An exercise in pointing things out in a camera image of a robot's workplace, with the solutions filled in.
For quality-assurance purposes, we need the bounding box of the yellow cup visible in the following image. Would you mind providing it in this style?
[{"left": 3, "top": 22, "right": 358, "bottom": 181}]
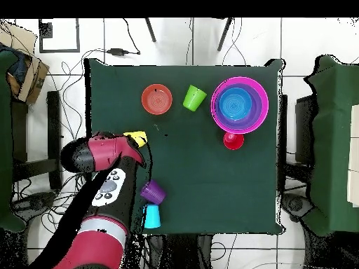
[{"left": 123, "top": 130, "right": 148, "bottom": 149}]

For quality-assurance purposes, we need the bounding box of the blue bowl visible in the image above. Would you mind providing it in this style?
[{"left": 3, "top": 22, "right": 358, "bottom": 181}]
[{"left": 218, "top": 87, "right": 253, "bottom": 121}]

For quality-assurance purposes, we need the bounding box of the purple cup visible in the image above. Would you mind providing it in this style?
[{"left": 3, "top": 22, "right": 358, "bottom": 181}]
[{"left": 140, "top": 179, "right": 168, "bottom": 205}]

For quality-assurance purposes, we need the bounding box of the green cup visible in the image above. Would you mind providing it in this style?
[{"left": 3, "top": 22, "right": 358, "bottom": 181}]
[{"left": 182, "top": 84, "right": 208, "bottom": 112}]

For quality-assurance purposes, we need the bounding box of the orange bowl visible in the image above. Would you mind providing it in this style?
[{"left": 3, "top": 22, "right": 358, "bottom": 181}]
[{"left": 141, "top": 83, "right": 173, "bottom": 116}]

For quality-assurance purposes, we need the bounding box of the red cup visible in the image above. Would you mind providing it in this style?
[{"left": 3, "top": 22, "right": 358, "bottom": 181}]
[{"left": 223, "top": 131, "right": 245, "bottom": 151}]

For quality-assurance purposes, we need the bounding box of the dark green table cloth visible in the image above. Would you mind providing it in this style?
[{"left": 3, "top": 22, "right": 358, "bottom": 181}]
[{"left": 83, "top": 57, "right": 284, "bottom": 236}]

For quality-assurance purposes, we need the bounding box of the purple bowl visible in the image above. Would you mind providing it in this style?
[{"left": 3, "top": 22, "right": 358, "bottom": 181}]
[{"left": 215, "top": 83, "right": 264, "bottom": 132}]

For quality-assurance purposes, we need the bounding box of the blue cup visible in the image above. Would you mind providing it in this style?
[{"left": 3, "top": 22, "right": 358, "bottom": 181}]
[{"left": 142, "top": 203, "right": 162, "bottom": 229}]

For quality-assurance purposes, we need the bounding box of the pink bowl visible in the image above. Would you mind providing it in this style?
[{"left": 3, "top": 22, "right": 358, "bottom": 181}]
[{"left": 210, "top": 76, "right": 270, "bottom": 135}]

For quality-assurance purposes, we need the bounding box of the black tripod leg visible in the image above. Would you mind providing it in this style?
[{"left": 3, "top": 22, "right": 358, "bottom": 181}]
[
  {"left": 217, "top": 18, "right": 233, "bottom": 52},
  {"left": 144, "top": 18, "right": 157, "bottom": 43}
]

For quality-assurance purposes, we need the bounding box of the grey chair base with knob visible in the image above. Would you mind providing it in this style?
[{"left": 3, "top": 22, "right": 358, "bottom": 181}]
[{"left": 12, "top": 190, "right": 57, "bottom": 214}]

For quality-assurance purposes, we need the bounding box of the green covered table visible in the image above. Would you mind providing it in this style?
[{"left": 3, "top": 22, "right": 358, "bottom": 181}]
[
  {"left": 0, "top": 50, "right": 27, "bottom": 233},
  {"left": 304, "top": 54, "right": 359, "bottom": 237}
]

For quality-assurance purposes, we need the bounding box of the cardboard box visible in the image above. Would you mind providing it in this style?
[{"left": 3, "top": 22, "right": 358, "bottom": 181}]
[{"left": 0, "top": 22, "right": 50, "bottom": 104}]

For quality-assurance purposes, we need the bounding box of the black square frame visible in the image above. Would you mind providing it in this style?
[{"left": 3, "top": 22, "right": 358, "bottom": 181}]
[{"left": 38, "top": 18, "right": 81, "bottom": 53}]

